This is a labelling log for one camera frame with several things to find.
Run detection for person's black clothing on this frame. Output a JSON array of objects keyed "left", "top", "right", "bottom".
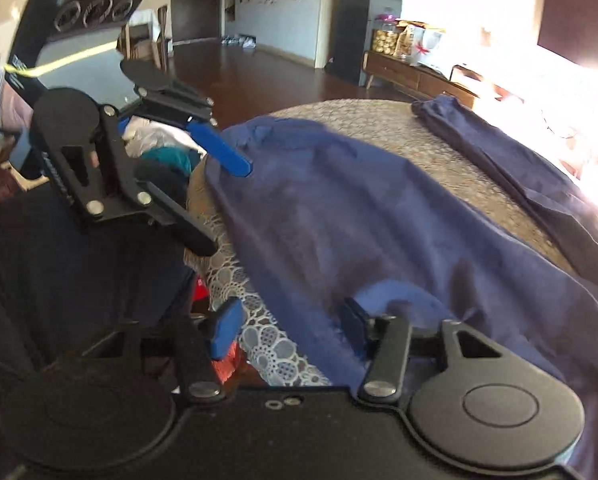
[{"left": 0, "top": 180, "right": 197, "bottom": 376}]

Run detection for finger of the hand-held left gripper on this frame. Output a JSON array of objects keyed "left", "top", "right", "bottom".
[
  {"left": 120, "top": 59, "right": 256, "bottom": 179},
  {"left": 134, "top": 175, "right": 219, "bottom": 257}
]

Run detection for red garment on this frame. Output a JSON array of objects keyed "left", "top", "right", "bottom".
[{"left": 193, "top": 280, "right": 247, "bottom": 383}]

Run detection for grey-blue hallway cabinets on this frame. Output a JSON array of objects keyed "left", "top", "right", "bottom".
[{"left": 224, "top": 0, "right": 341, "bottom": 68}]

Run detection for white garment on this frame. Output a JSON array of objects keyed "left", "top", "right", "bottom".
[{"left": 123, "top": 116, "right": 202, "bottom": 157}]

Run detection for blue-grey pants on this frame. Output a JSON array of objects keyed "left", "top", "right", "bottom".
[{"left": 204, "top": 94, "right": 598, "bottom": 480}]

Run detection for clear cookie jar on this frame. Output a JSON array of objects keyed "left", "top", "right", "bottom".
[{"left": 371, "top": 9, "right": 401, "bottom": 57}]

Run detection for dark entrance door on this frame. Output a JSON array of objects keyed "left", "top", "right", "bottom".
[{"left": 170, "top": 0, "right": 221, "bottom": 45}]

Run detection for teal garment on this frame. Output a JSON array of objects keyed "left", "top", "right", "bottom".
[{"left": 140, "top": 147, "right": 201, "bottom": 176}]

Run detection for black fridge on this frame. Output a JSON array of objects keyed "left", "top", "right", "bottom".
[{"left": 326, "top": 0, "right": 405, "bottom": 87}]

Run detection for low wooden drawer cabinet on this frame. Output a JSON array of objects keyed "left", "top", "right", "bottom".
[{"left": 363, "top": 50, "right": 482, "bottom": 108}]

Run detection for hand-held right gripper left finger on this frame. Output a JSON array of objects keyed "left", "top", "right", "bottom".
[{"left": 114, "top": 297, "right": 247, "bottom": 405}]

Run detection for white shopping bag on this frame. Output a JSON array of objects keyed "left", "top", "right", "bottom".
[{"left": 414, "top": 27, "right": 447, "bottom": 67}]

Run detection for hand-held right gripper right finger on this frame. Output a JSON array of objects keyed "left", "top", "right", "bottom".
[{"left": 341, "top": 297, "right": 504, "bottom": 405}]

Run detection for brown snack bag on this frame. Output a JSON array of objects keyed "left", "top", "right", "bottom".
[{"left": 394, "top": 24, "right": 416, "bottom": 59}]

